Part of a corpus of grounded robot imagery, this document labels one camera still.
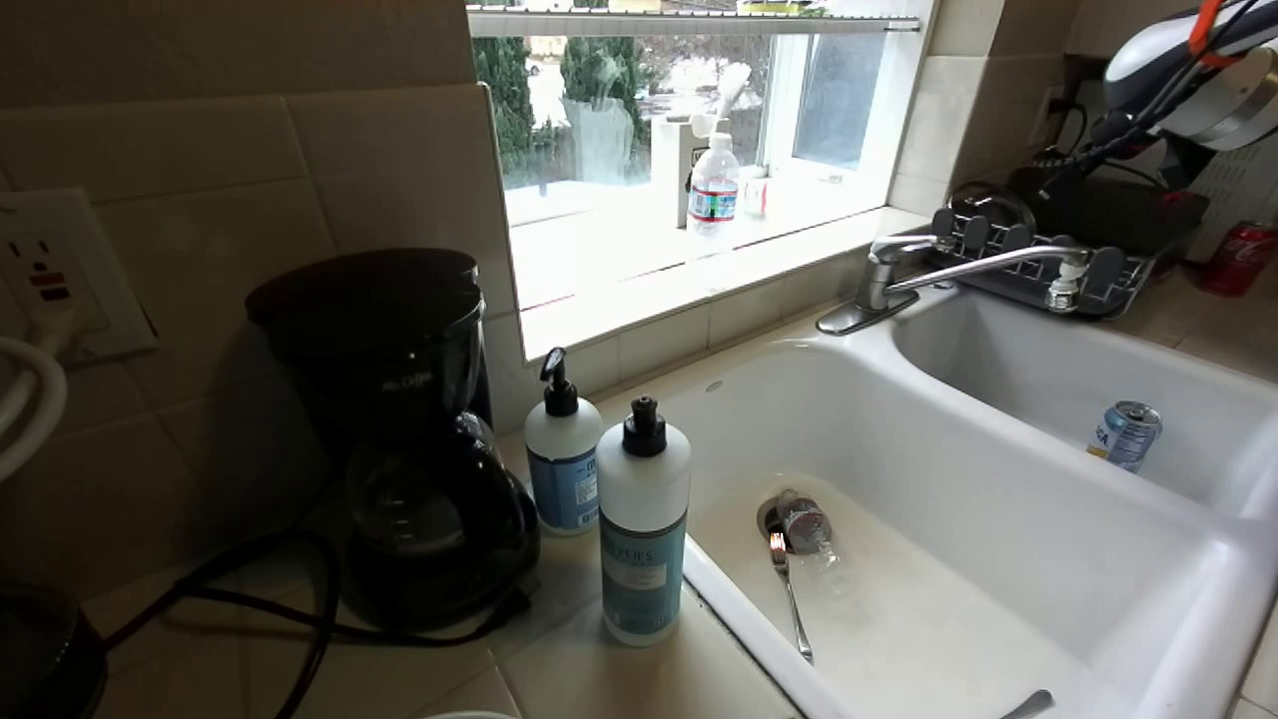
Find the white double basin sink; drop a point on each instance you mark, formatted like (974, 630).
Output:
(1011, 532)

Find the clear plastic water bottle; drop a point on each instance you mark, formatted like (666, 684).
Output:
(715, 202)

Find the soap bottle with black cap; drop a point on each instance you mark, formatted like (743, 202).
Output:
(646, 532)

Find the metal sink drain strainer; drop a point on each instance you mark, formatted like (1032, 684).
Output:
(800, 521)

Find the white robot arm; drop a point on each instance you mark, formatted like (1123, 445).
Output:
(1172, 53)

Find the black round object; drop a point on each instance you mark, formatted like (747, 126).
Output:
(46, 662)

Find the chrome sink faucet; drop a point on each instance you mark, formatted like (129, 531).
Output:
(882, 272)

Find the white wall outlet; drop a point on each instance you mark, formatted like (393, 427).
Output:
(92, 243)

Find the metal spoon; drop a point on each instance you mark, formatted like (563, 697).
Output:
(790, 584)

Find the black coffee maker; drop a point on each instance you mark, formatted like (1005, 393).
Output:
(402, 400)

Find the red container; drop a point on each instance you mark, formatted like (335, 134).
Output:
(1240, 263)

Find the soap bottle with pump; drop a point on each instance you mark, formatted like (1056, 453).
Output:
(561, 461)

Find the white window frame with sill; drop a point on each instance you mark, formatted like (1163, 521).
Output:
(666, 283)

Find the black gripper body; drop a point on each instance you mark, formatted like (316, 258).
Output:
(1189, 163)

